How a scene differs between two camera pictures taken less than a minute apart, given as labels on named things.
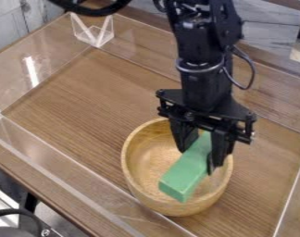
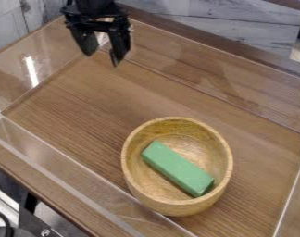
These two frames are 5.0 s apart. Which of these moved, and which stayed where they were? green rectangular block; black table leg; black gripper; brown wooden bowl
Moved: green rectangular block; black gripper
Stayed: brown wooden bowl; black table leg
